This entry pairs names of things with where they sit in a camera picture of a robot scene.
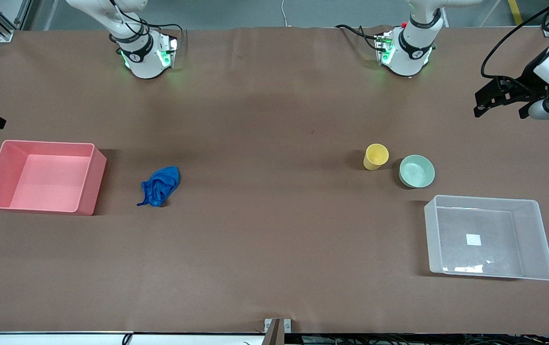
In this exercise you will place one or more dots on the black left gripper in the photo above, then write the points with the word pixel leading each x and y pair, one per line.
pixel 529 76

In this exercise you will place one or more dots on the pale green bowl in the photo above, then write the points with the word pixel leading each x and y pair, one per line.
pixel 416 171

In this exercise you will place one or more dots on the metal table edge bracket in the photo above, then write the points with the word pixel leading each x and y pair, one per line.
pixel 276 330

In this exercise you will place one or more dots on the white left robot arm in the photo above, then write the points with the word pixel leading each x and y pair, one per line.
pixel 413 45

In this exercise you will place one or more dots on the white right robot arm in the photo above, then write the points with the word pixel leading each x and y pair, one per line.
pixel 142 62

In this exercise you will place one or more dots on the pink plastic box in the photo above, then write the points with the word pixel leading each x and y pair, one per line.
pixel 44 182

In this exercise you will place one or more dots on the yellow plastic cup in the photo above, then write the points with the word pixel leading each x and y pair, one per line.
pixel 375 158

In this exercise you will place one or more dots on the blue cloth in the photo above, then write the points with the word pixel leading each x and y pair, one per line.
pixel 161 187

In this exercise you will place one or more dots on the clear plastic box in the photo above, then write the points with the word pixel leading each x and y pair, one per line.
pixel 490 239

